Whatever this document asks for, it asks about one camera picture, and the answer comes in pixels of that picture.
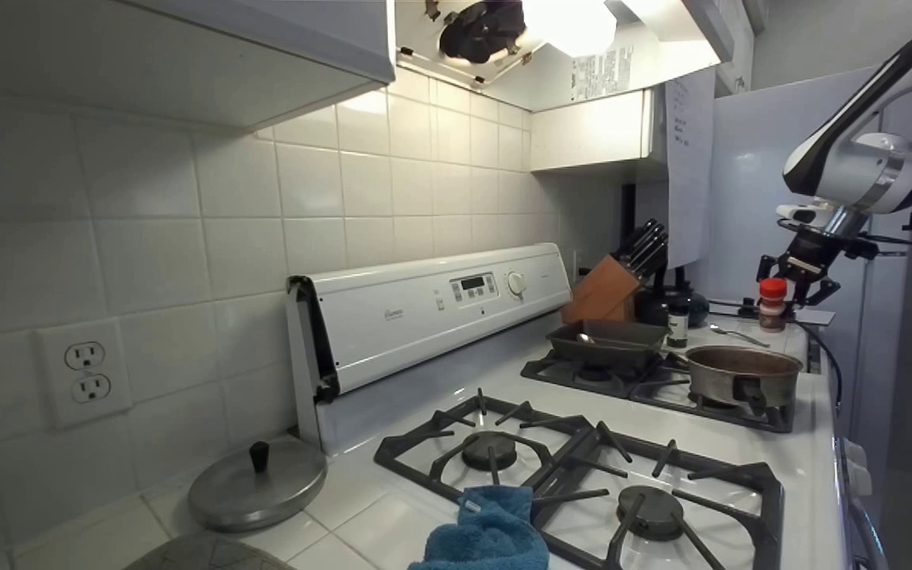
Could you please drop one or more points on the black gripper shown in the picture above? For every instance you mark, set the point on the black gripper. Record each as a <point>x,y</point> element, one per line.
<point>811,251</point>

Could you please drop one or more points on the orange capped spice bottle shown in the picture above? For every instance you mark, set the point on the orange capped spice bottle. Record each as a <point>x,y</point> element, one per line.
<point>773,304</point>

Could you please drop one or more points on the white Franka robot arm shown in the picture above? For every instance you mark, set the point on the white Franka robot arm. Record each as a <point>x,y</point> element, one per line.
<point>878,168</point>

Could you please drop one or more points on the dark glass bottle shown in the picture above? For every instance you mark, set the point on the dark glass bottle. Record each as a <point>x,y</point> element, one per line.
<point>649,304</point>
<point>698,307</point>

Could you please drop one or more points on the round metal pot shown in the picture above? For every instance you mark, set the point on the round metal pot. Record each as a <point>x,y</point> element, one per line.
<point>743,377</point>

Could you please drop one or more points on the metal pot lid black knob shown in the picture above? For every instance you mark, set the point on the metal pot lid black knob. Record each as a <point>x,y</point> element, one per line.
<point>254,488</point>

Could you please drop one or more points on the metal butter knife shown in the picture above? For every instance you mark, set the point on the metal butter knife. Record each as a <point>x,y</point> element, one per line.
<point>740,336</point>

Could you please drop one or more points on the white jar with black cap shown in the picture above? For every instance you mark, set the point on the white jar with black cap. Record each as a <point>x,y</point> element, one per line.
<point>678,326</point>

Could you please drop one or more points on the white refrigerator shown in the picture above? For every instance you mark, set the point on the white refrigerator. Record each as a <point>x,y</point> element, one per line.
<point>750,147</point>

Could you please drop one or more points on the white paper sheet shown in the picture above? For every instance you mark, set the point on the white paper sheet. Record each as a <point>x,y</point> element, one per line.
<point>689,159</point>

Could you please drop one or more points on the black burner grate under cookware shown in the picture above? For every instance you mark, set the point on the black burner grate under cookware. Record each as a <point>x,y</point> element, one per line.
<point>634,381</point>

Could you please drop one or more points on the wooden knife block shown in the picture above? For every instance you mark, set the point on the wooden knife block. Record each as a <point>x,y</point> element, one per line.
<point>602,296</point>

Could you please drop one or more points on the black rectangular baking pan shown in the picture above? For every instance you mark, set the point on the black rectangular baking pan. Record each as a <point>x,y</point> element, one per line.
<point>608,346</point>

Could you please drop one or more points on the metal spoon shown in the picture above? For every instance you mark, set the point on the metal spoon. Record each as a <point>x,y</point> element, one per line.
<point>590,336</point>

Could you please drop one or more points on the stove control knob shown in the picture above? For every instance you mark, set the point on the stove control knob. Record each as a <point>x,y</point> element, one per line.
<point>516,282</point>

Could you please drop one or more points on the white range hood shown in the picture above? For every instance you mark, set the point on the white range hood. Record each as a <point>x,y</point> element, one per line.
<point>583,74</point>

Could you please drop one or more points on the black empty burner grate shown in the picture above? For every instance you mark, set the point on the black empty burner grate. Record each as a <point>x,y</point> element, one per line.
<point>567,470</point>

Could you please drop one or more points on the stove clock display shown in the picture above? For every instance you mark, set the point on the stove clock display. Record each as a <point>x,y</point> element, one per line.
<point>474,286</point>

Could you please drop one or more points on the white gas stove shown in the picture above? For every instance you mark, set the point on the white gas stove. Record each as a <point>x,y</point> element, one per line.
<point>403,319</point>

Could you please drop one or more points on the black range hood fan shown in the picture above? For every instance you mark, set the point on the black range hood fan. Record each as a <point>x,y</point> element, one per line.
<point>482,28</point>

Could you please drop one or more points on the blue cloth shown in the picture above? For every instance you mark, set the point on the blue cloth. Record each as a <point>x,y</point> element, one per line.
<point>482,532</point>

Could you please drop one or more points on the small white wall cabinet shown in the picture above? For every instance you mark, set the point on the small white wall cabinet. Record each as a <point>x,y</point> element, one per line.
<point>587,131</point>

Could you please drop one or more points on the large white wall cabinet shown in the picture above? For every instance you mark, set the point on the large white wall cabinet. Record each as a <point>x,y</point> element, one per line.
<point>160,51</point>

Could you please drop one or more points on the white wall outlet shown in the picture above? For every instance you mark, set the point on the white wall outlet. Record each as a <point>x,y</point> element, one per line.
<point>82,370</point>

